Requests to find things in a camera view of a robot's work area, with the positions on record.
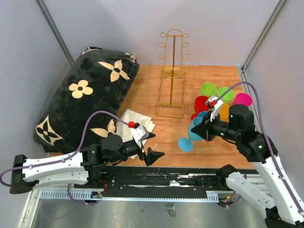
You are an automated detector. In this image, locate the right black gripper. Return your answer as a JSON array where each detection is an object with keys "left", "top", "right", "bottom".
[{"left": 190, "top": 109, "right": 239, "bottom": 141}]

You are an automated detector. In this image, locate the blue wine glass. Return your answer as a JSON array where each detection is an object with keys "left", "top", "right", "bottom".
[
  {"left": 197, "top": 111, "right": 208, "bottom": 118},
  {"left": 178, "top": 117, "right": 203, "bottom": 152}
]

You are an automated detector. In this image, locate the red wine glass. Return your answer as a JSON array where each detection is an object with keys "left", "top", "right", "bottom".
[{"left": 191, "top": 95, "right": 209, "bottom": 120}]

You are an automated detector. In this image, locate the yellow wine glass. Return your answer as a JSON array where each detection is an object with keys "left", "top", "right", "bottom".
[{"left": 219, "top": 104, "right": 230, "bottom": 122}]

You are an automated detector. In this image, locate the green wine glass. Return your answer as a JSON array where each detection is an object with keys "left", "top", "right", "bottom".
[
  {"left": 217, "top": 86, "right": 235, "bottom": 104},
  {"left": 200, "top": 82, "right": 217, "bottom": 97}
]

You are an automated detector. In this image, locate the magenta wine glass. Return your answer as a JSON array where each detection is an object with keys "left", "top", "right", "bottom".
[{"left": 233, "top": 93, "right": 253, "bottom": 107}]

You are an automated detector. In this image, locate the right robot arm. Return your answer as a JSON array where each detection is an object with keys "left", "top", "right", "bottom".
[{"left": 191, "top": 104, "right": 304, "bottom": 228}]

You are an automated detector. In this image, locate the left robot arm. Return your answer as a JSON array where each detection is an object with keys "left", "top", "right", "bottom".
[{"left": 9, "top": 133, "right": 165, "bottom": 194}]

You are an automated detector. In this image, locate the folded white cloth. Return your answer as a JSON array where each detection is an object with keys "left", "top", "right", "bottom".
[{"left": 114, "top": 108, "right": 156, "bottom": 160}]

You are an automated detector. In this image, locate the black floral plush pillow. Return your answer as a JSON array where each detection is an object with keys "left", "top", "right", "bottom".
[{"left": 33, "top": 47, "right": 140, "bottom": 154}]

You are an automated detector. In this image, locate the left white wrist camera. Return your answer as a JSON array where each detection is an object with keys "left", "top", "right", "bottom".
[{"left": 131, "top": 125, "right": 149, "bottom": 149}]

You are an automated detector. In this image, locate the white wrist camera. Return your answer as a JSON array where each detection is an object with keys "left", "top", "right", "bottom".
[
  {"left": 131, "top": 125, "right": 149, "bottom": 149},
  {"left": 205, "top": 95, "right": 224, "bottom": 122}
]

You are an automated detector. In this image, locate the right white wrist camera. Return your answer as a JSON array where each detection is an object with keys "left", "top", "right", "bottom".
[{"left": 205, "top": 95, "right": 224, "bottom": 122}]

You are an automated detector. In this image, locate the gold wire glass rack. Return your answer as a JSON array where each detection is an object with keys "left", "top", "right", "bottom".
[{"left": 156, "top": 28, "right": 190, "bottom": 119}]

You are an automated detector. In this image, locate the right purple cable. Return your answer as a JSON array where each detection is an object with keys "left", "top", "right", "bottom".
[{"left": 212, "top": 81, "right": 304, "bottom": 221}]

